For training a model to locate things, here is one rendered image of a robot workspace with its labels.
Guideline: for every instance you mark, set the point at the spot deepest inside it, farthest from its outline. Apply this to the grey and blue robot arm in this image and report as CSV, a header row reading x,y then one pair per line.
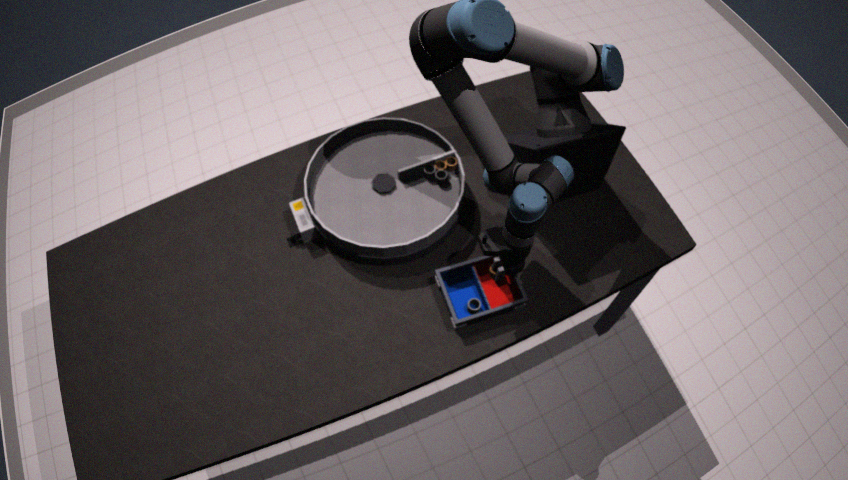
x,y
478,28

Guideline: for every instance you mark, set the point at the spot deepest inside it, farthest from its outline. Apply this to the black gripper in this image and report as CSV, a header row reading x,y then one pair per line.
x,y
501,242

